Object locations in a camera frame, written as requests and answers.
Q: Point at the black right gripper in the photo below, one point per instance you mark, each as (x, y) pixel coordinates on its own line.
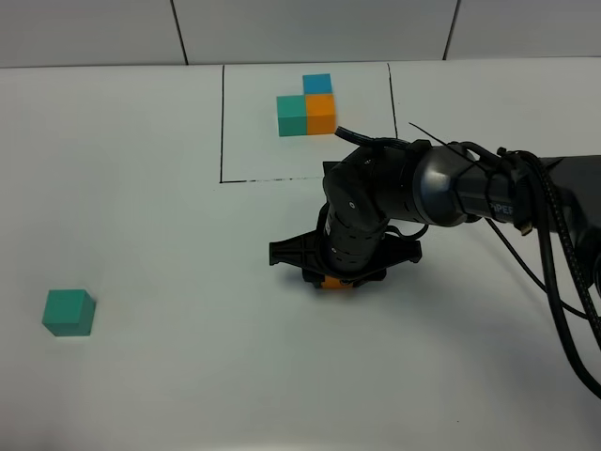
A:
(317, 259)

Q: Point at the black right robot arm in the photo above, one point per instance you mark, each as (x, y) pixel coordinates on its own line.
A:
(387, 179)

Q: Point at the template orange cube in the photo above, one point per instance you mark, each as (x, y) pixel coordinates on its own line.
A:
(321, 114)

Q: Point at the template green cube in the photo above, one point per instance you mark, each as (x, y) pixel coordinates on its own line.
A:
(291, 115)

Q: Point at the template blue cube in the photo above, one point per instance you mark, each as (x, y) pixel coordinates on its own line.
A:
(316, 84)

